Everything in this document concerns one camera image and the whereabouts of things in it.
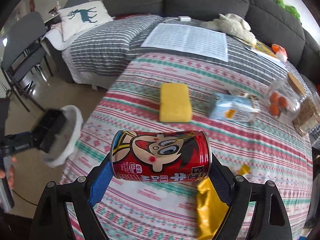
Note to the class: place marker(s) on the dark fleece garment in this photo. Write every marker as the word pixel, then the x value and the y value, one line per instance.
pixel 12 227

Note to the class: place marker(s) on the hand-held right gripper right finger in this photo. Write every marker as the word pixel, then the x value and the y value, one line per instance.
pixel 221 182

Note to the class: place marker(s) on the white plastic trash bin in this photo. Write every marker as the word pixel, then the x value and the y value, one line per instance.
pixel 70 140

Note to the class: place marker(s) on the patterned knit-print tablecloth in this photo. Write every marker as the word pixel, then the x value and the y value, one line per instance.
pixel 150 80

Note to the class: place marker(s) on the side table with bottles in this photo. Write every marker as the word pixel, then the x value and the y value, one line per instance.
pixel 53 12

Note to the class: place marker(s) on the white printed paper sheet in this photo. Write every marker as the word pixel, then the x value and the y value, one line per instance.
pixel 187 40

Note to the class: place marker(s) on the grey striped quilt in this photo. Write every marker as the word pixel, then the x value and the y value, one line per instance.
pixel 100 47

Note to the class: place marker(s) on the red wall ornament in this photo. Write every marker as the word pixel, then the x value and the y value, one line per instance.
pixel 31 0

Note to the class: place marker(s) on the white charger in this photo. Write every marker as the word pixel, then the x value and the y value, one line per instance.
pixel 184 18

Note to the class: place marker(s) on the person's left hand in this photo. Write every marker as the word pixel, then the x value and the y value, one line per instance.
pixel 11 177

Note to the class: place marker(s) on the white deer print pillow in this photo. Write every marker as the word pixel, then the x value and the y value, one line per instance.
pixel 75 26

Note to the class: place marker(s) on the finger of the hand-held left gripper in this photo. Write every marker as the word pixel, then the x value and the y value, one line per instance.
pixel 20 142

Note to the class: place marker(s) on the red cartoon drink can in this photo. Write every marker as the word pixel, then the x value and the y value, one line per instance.
pixel 160 152

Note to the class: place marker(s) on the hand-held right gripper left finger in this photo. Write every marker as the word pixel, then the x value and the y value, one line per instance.
pixel 100 183

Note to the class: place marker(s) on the black plastic tray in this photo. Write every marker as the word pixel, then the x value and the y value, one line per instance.
pixel 50 130

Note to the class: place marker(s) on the glass jar of nuts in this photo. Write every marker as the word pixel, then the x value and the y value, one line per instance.
pixel 308 120

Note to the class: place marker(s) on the grey fabric sofa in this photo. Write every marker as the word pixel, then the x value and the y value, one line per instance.
pixel 205 0

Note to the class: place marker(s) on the yellow sponge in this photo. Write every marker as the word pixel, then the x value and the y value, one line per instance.
pixel 175 102

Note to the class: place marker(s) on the blue and white carton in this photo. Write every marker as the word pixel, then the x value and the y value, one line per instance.
pixel 232 108

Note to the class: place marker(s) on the yellow printed booklet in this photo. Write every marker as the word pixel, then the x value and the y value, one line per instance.
pixel 263 51

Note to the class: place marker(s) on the small yellow scrap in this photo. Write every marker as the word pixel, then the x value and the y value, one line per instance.
pixel 244 168

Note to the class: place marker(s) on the green plush toy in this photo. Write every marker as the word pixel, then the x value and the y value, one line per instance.
pixel 287 6

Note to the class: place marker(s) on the small orange fruit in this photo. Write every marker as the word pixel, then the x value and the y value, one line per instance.
pixel 274 109
pixel 274 97
pixel 283 102

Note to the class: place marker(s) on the cream plush toy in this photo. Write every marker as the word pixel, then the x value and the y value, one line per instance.
pixel 232 26

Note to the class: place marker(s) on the grey folding chair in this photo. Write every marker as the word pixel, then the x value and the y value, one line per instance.
pixel 22 40

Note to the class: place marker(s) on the glass jar with wooden lid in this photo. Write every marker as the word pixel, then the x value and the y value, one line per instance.
pixel 292 97

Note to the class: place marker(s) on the white quilted throw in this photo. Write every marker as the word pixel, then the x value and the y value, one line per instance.
pixel 55 40

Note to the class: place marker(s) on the yellow foil wrapper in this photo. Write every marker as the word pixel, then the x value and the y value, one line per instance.
pixel 210 212

